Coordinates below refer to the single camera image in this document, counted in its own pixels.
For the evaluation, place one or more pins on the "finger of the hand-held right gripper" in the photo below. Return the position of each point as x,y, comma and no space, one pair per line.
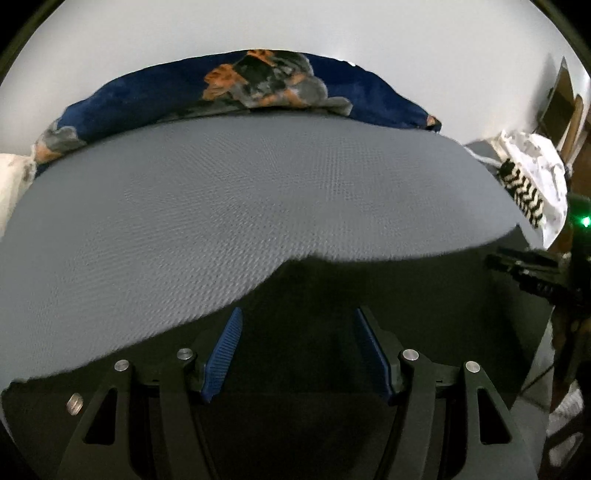
531,256
531,279

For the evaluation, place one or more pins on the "navy floral blanket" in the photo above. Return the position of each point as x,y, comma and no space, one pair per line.
152,92

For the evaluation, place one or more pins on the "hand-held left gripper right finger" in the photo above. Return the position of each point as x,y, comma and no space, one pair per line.
374,355

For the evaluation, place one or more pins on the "grey bed mat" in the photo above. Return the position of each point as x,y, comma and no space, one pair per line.
231,198

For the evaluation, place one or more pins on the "brown wooden furniture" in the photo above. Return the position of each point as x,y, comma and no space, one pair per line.
561,110

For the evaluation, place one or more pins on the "black pants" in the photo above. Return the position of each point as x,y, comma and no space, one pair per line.
300,295

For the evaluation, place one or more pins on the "white floral pillow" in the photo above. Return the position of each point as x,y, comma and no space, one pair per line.
14,184

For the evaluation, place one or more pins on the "white speckled cloth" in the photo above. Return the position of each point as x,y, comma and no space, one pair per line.
542,157

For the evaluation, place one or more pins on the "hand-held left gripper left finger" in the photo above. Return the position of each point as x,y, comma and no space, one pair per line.
224,355

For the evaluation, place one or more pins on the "person's right hand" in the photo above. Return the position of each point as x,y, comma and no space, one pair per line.
562,334

